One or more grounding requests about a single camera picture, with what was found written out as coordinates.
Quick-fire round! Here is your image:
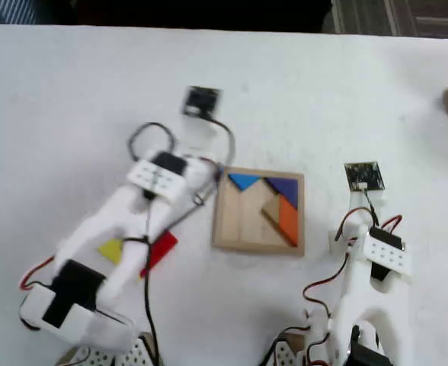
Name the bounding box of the blue triangle tangram piece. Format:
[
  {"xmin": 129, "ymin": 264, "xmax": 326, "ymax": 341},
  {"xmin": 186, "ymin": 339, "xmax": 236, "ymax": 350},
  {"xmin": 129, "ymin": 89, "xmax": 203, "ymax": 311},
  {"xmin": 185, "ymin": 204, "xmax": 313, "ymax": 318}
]
[{"xmin": 227, "ymin": 173, "xmax": 265, "ymax": 193}]

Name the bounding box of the square wooden tray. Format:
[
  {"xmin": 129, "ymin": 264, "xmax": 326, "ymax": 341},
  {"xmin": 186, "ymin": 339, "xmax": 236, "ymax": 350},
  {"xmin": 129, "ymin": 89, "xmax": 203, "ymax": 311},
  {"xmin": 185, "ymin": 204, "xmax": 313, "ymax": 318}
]
[{"xmin": 211, "ymin": 166, "xmax": 306, "ymax": 258}]

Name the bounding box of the tan wooden tangram piece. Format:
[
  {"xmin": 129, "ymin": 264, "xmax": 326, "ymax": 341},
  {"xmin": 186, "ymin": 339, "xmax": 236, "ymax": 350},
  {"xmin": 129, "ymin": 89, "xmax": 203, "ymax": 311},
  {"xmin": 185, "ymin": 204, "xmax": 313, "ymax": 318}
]
[{"xmin": 261, "ymin": 196, "xmax": 286, "ymax": 226}]

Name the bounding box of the purple triangle tangram piece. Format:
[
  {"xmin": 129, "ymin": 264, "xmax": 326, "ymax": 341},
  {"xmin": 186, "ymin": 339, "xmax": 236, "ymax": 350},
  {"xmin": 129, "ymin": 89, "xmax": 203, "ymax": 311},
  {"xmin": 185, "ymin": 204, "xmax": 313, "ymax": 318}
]
[{"xmin": 265, "ymin": 177, "xmax": 299, "ymax": 207}]

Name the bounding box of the orange tangram piece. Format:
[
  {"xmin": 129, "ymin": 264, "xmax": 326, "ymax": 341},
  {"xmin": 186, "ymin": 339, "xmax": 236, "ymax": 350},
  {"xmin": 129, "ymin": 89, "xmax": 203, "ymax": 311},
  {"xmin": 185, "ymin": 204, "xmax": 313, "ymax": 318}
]
[{"xmin": 277, "ymin": 195, "xmax": 299, "ymax": 246}]

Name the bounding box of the red tangram piece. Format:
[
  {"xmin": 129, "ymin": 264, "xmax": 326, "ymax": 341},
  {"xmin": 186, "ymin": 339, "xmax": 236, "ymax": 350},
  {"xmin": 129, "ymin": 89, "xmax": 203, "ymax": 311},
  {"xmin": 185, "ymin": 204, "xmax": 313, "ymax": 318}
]
[{"xmin": 139, "ymin": 231, "xmax": 180, "ymax": 278}]

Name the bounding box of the yellow tangram piece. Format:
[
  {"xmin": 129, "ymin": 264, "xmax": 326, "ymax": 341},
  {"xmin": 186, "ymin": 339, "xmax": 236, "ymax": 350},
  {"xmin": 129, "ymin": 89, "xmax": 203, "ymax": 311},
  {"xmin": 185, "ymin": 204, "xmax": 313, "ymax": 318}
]
[{"xmin": 97, "ymin": 238, "xmax": 126, "ymax": 265}]

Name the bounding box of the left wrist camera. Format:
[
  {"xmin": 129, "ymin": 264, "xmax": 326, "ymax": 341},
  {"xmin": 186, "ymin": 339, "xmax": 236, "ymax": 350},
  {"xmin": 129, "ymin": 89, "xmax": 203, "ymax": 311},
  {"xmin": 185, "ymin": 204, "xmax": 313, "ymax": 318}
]
[{"xmin": 180, "ymin": 86, "xmax": 223, "ymax": 120}]

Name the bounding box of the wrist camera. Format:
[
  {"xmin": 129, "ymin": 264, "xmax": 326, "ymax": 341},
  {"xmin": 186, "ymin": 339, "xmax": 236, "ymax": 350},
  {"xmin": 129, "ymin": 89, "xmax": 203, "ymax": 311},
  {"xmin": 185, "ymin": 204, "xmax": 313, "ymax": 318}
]
[
  {"xmin": 344, "ymin": 162, "xmax": 386, "ymax": 192},
  {"xmin": 180, "ymin": 86, "xmax": 223, "ymax": 120}
]

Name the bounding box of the black cable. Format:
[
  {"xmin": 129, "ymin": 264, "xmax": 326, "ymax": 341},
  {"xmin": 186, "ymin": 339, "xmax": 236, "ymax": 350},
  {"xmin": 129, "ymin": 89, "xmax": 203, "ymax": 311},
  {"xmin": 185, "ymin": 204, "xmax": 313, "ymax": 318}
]
[{"xmin": 142, "ymin": 114, "xmax": 236, "ymax": 366}]

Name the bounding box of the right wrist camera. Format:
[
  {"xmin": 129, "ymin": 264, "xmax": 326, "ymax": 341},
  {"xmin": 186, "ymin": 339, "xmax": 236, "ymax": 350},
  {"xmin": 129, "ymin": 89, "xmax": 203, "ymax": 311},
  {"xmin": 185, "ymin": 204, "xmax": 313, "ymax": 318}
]
[{"xmin": 344, "ymin": 162, "xmax": 386, "ymax": 192}]

